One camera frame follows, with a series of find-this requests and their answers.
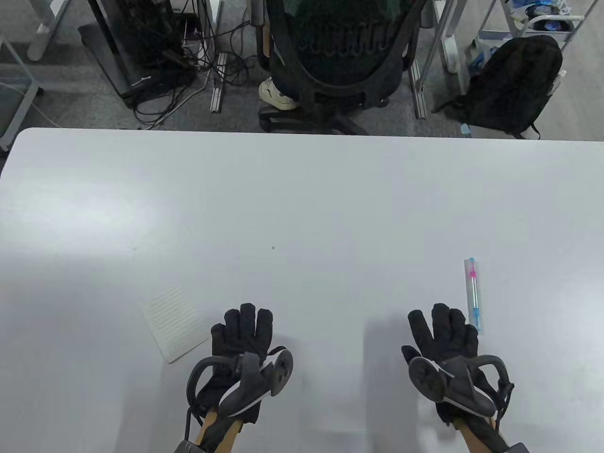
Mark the black mesh office chair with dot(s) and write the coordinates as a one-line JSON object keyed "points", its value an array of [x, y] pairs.
{"points": [[339, 52]]}

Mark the person's left hand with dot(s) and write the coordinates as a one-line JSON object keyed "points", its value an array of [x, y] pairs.
{"points": [[238, 337]]}

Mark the black computer tower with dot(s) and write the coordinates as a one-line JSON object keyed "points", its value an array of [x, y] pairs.
{"points": [[137, 42]]}

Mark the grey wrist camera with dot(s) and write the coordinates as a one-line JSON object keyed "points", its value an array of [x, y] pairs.
{"points": [[188, 447], [515, 448]]}

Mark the person's left little finger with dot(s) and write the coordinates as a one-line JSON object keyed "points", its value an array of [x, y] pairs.
{"points": [[218, 339]]}

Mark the aluminium profile rail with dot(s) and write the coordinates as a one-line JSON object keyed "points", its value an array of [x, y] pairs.
{"points": [[219, 82], [419, 92]]}

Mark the person's right thumb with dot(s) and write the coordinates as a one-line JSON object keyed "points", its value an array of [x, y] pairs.
{"points": [[411, 354]]}

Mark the person's right hand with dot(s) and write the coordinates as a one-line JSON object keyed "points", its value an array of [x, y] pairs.
{"points": [[446, 335]]}

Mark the clear pen pink blue ends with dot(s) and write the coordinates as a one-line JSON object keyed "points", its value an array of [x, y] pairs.
{"points": [[473, 295]]}

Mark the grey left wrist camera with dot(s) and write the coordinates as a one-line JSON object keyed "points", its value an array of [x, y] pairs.
{"points": [[188, 447]]}

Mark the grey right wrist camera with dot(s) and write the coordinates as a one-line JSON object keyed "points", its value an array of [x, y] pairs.
{"points": [[515, 448]]}

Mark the person's left middle finger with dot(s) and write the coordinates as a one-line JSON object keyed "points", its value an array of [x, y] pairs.
{"points": [[248, 323]]}

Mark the person's right forearm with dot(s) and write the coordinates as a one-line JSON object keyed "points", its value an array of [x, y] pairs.
{"points": [[481, 436]]}

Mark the grey controller on glove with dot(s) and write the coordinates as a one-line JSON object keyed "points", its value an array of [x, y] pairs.
{"points": [[460, 384], [252, 387]]}

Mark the white desk leg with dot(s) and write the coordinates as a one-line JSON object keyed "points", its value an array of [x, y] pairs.
{"points": [[47, 28], [448, 42]]}

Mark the person's right middle finger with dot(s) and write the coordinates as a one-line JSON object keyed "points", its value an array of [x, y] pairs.
{"points": [[442, 325]]}

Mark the grey controller on left glove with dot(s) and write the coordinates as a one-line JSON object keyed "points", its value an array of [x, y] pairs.
{"points": [[252, 387]]}

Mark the black backpack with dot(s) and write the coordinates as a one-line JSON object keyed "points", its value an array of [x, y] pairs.
{"points": [[514, 85]]}

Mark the grey metal table frame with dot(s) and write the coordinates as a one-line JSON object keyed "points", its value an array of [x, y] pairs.
{"points": [[21, 89]]}

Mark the white lined paper pad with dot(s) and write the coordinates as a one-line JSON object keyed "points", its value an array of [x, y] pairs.
{"points": [[173, 323]]}

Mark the person's right little finger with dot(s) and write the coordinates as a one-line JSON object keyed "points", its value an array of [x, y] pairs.
{"points": [[472, 339]]}

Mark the white metal cart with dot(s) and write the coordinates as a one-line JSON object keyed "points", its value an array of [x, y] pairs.
{"points": [[533, 21]]}

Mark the person's left forearm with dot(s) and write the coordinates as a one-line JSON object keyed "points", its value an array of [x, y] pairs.
{"points": [[217, 429]]}

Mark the grey controller on right glove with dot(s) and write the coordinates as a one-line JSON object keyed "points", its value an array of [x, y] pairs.
{"points": [[460, 384]]}

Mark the white and blue plastic bag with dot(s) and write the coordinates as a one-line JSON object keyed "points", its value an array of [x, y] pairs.
{"points": [[482, 56]]}

